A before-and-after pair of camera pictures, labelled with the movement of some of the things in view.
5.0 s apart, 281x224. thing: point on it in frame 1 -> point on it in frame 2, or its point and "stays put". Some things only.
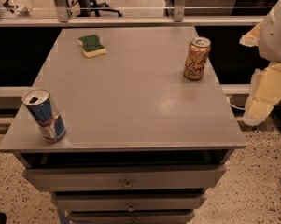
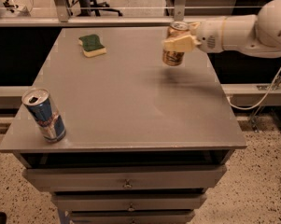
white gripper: x=276 y=36 -> x=208 y=35
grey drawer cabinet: x=143 y=144 stays put
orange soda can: x=197 y=56 -> x=175 y=29
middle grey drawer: x=132 y=202 stays put
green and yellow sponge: x=91 y=46 stays put
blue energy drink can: x=44 y=112 stays put
